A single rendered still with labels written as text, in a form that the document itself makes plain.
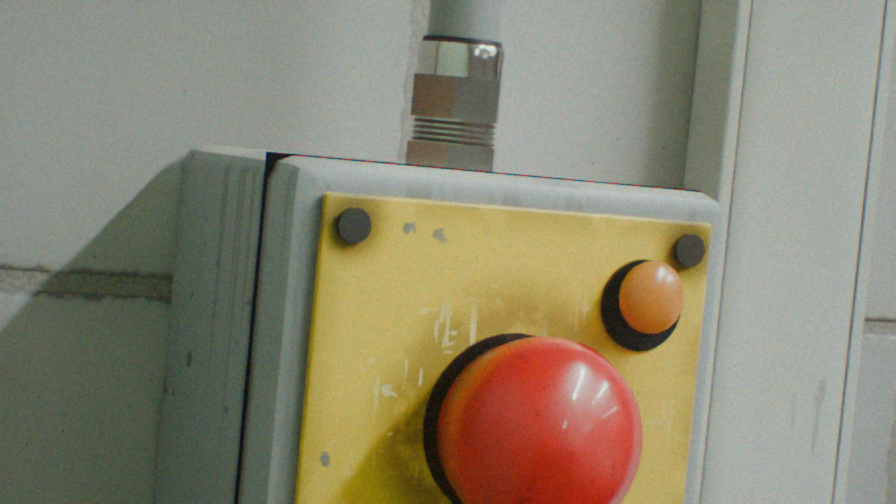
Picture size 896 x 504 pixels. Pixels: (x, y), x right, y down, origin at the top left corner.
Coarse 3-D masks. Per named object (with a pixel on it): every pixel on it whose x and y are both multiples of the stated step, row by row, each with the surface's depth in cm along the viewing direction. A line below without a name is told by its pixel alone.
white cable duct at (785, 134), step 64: (704, 0) 50; (768, 0) 49; (832, 0) 50; (704, 64) 50; (768, 64) 49; (832, 64) 50; (704, 128) 49; (768, 128) 49; (832, 128) 50; (704, 192) 49; (768, 192) 49; (832, 192) 50; (768, 256) 50; (832, 256) 50; (768, 320) 50; (832, 320) 51; (768, 384) 50; (832, 384) 51; (704, 448) 49; (768, 448) 50; (832, 448) 51
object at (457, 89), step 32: (448, 0) 43; (480, 0) 43; (448, 32) 43; (480, 32) 43; (448, 64) 43; (480, 64) 43; (416, 96) 43; (448, 96) 43; (480, 96) 43; (416, 128) 43; (448, 128) 43; (480, 128) 43; (416, 160) 43; (448, 160) 43; (480, 160) 43
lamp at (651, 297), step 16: (640, 272) 41; (656, 272) 41; (672, 272) 41; (624, 288) 41; (640, 288) 41; (656, 288) 41; (672, 288) 41; (624, 304) 41; (640, 304) 41; (656, 304) 41; (672, 304) 41; (640, 320) 41; (656, 320) 41; (672, 320) 41
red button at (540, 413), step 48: (480, 384) 38; (528, 384) 38; (576, 384) 38; (624, 384) 39; (480, 432) 38; (528, 432) 38; (576, 432) 38; (624, 432) 39; (480, 480) 38; (528, 480) 38; (576, 480) 38; (624, 480) 39
